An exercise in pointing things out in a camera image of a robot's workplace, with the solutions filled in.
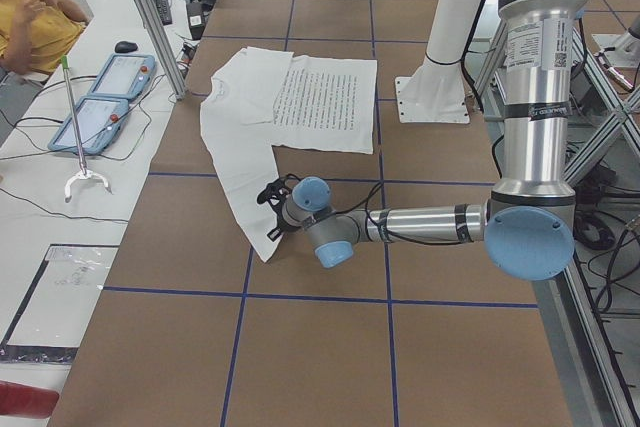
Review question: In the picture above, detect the lower blue teach pendant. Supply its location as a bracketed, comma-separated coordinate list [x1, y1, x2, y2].
[48, 96, 129, 156]

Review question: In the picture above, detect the blue teach pendant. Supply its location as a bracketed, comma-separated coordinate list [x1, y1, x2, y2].
[89, 53, 156, 101]
[48, 96, 129, 156]

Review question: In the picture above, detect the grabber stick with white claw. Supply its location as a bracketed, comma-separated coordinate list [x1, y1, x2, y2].
[61, 55, 112, 203]

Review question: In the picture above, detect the white long-sleeve printed shirt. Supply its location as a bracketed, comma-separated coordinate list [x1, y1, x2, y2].
[200, 47, 377, 260]

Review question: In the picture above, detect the upper blue teach pendant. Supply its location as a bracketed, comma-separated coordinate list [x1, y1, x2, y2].
[89, 53, 156, 101]

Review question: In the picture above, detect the red object at edge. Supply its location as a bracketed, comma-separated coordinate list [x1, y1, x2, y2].
[1, 381, 59, 419]

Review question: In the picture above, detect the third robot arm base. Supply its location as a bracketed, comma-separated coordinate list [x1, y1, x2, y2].
[592, 17, 639, 71]

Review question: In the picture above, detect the black keyboard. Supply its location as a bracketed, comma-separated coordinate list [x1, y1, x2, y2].
[153, 0, 173, 25]

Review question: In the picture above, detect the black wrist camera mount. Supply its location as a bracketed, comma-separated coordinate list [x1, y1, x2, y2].
[257, 173, 301, 206]

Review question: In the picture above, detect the clear plastic sheet on desk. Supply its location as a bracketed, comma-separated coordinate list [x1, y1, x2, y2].
[1, 244, 118, 365]

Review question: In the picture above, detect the person in yellow shirt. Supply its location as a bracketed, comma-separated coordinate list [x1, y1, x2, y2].
[1, 0, 89, 76]

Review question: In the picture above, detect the black computer mouse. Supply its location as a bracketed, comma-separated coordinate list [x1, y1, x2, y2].
[114, 41, 138, 54]

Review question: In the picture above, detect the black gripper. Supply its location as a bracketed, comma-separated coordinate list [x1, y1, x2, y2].
[267, 201, 301, 241]

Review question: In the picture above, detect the aluminium frame post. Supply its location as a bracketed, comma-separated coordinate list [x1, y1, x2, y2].
[134, 0, 186, 101]

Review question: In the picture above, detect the black power adapter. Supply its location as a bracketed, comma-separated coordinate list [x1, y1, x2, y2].
[186, 1, 206, 40]

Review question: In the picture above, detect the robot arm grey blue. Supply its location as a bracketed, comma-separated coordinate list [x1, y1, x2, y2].
[257, 0, 587, 281]

